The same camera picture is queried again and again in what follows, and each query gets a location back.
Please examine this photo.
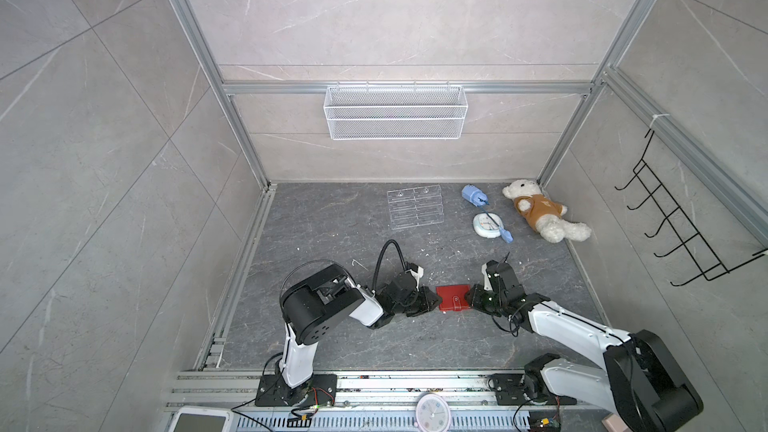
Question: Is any red card holder wallet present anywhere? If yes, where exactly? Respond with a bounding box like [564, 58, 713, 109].
[436, 284, 471, 312]

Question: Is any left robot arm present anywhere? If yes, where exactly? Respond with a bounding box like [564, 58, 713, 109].
[278, 261, 442, 390]

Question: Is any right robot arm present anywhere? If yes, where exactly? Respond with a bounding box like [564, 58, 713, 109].
[465, 260, 704, 431]

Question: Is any small blue brush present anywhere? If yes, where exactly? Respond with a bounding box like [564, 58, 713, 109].
[499, 228, 514, 243]

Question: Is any white teddy bear brown shirt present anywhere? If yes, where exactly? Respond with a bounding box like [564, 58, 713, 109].
[502, 179, 592, 244]

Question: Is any clear acrylic organizer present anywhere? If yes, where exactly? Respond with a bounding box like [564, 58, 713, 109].
[386, 185, 444, 230]

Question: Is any blue plastic bottle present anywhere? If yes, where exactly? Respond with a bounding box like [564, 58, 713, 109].
[461, 185, 488, 207]

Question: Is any white round clock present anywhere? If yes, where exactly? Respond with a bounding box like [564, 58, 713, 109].
[415, 393, 452, 432]

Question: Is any pink eraser block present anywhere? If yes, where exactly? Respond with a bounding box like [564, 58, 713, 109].
[601, 414, 631, 432]

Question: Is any white tablet device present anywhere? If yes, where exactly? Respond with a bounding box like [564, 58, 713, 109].
[169, 406, 235, 432]

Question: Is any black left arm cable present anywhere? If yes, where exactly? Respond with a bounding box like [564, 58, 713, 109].
[371, 239, 409, 292]

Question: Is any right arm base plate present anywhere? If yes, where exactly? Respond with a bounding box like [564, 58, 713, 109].
[486, 372, 577, 406]

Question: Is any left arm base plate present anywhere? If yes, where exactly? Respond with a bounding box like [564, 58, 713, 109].
[254, 374, 338, 408]

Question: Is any white wire mesh basket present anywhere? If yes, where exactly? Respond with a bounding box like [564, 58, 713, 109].
[323, 85, 469, 140]

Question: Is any black wall hook rack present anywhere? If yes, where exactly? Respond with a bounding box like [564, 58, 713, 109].
[614, 129, 767, 288]

